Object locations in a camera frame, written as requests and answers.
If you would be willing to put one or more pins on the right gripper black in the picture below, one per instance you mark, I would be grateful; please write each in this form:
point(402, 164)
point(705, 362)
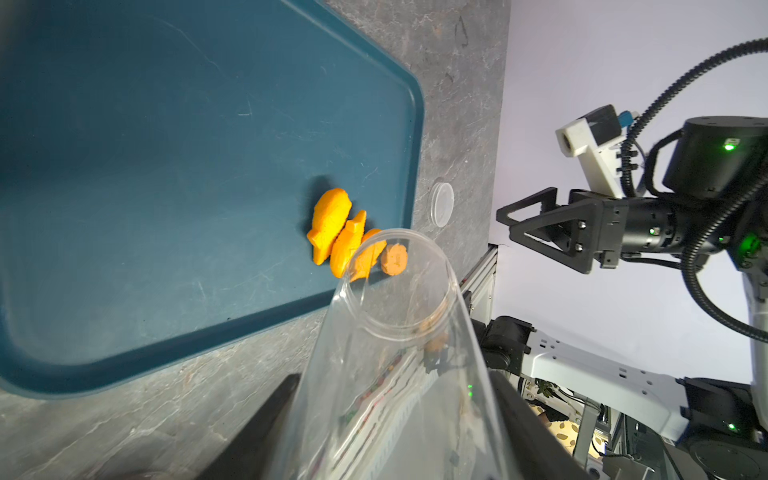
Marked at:
point(596, 233)

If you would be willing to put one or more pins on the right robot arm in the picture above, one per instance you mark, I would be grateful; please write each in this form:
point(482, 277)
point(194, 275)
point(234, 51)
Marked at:
point(567, 409)

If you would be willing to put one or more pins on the clear jar with cookies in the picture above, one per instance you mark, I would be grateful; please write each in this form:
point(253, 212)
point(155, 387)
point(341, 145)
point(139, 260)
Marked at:
point(396, 387)

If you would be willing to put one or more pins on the round brown cookie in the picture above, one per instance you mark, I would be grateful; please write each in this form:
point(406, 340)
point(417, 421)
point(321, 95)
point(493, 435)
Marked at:
point(394, 259)

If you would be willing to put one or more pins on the teal plastic tray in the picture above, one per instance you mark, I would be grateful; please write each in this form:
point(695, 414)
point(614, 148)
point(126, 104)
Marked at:
point(160, 162)

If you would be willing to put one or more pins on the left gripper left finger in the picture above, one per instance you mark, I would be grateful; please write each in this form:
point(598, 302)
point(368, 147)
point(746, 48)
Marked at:
point(249, 454)

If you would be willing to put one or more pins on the orange cookie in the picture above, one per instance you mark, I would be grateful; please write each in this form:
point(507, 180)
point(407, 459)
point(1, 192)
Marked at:
point(366, 260)
point(347, 243)
point(329, 217)

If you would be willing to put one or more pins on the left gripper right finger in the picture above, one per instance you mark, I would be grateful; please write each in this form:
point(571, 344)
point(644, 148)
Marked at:
point(537, 453)

